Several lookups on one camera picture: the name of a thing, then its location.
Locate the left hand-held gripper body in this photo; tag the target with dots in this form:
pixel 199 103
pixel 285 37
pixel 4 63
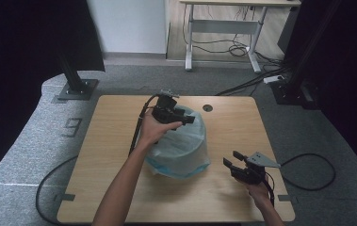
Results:
pixel 165 113

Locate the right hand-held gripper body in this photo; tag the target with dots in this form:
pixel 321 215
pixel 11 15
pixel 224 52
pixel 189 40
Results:
pixel 251 174

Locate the white bag with blue band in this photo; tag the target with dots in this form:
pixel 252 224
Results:
pixel 182 150

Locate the person's left hand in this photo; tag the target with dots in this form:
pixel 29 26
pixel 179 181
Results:
pixel 152 130

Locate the person's right hand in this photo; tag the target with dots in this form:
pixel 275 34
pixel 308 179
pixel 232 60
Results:
pixel 261 194

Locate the black stand with black base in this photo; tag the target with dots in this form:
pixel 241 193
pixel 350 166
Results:
pixel 289 94

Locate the white power strip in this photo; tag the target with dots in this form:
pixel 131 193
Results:
pixel 273 79

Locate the left black stand base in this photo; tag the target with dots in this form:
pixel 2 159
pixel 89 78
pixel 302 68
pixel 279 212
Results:
pixel 75 91

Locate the white partition panel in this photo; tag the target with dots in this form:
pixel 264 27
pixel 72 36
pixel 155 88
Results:
pixel 129 25

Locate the dark curtain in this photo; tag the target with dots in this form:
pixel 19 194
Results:
pixel 25 47
pixel 355 62

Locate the white metal frame desk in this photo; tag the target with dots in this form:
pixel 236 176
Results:
pixel 226 26

